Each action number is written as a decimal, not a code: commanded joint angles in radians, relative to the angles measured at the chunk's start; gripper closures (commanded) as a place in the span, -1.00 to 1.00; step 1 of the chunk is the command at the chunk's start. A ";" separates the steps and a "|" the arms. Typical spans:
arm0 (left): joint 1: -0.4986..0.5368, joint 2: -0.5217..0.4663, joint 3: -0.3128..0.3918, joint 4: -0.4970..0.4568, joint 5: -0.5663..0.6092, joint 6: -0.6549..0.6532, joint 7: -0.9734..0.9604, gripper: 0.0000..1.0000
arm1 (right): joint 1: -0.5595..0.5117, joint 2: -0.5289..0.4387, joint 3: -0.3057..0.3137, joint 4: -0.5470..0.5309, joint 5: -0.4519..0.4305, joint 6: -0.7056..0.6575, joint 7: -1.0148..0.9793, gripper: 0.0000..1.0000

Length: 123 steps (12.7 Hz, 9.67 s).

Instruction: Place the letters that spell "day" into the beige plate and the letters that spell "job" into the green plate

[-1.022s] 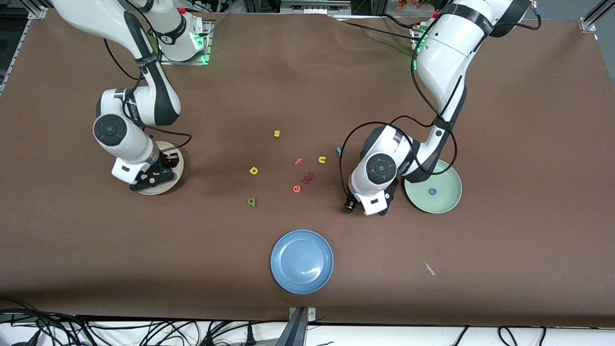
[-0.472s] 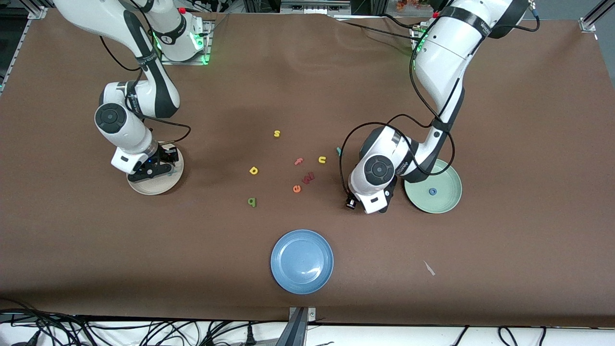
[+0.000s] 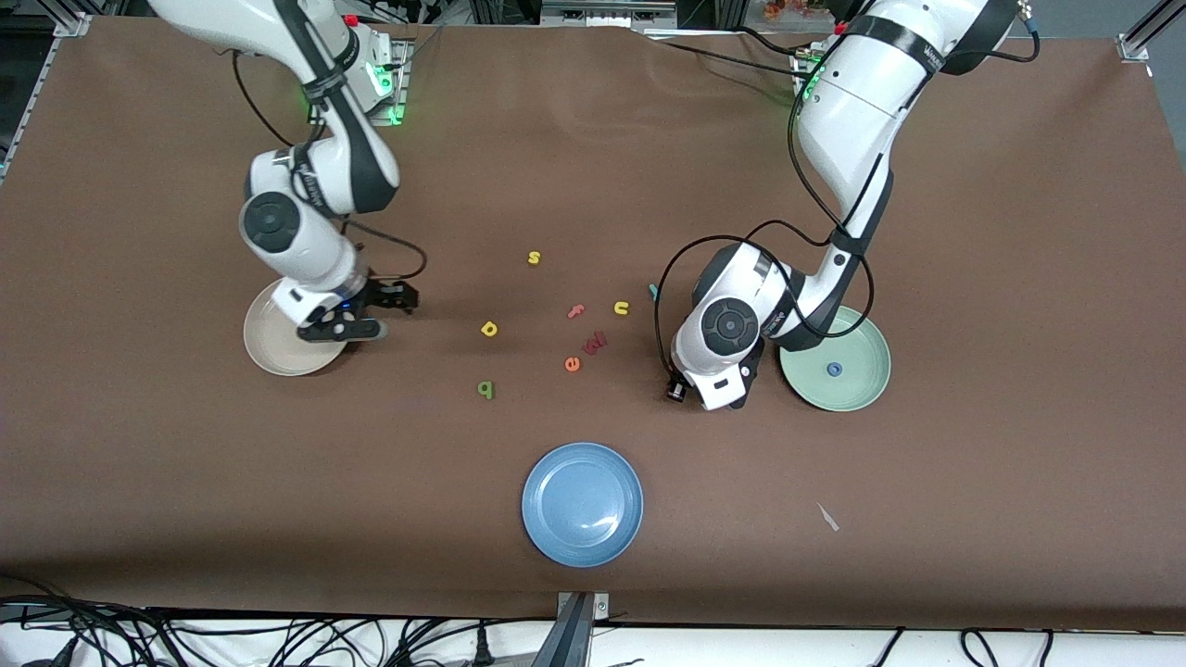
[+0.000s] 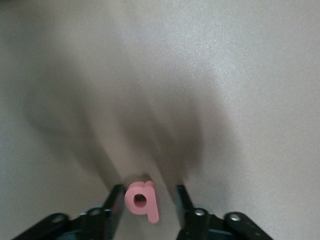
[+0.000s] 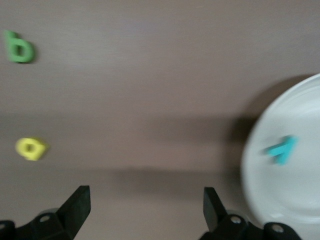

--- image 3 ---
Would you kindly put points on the aluminium corner bracket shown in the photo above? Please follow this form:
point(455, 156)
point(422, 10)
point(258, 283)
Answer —
point(1132, 48)
point(72, 25)

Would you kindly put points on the blue round plate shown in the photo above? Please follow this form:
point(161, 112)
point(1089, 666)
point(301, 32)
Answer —
point(582, 505)

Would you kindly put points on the light green round plate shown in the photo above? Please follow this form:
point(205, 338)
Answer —
point(857, 389)

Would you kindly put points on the small white paper scrap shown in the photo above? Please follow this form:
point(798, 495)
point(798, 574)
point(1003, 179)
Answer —
point(827, 517)

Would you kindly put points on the beige brown round plate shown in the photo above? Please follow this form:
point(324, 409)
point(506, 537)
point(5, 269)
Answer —
point(278, 357)

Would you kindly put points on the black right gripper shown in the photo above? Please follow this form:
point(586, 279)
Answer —
point(378, 294)

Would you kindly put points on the brown table cover sheet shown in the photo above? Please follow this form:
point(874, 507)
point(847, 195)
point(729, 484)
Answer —
point(185, 482)

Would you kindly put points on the metal table edge bracket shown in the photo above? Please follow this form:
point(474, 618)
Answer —
point(576, 639)

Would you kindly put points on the grey metal frame structure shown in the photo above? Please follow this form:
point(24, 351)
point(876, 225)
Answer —
point(602, 14)

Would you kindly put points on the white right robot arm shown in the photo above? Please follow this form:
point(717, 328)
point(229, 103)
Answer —
point(315, 250)

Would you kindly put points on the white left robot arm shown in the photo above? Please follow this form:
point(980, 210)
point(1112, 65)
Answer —
point(862, 93)

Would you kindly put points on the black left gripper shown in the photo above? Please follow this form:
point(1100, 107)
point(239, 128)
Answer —
point(677, 378)

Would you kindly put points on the dark red foam letter w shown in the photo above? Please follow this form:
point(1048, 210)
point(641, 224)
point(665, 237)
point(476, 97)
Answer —
point(595, 344)

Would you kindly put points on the orange dried leaves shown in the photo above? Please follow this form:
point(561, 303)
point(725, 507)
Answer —
point(797, 9)

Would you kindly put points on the aluminium frame rail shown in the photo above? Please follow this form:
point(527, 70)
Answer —
point(26, 102)

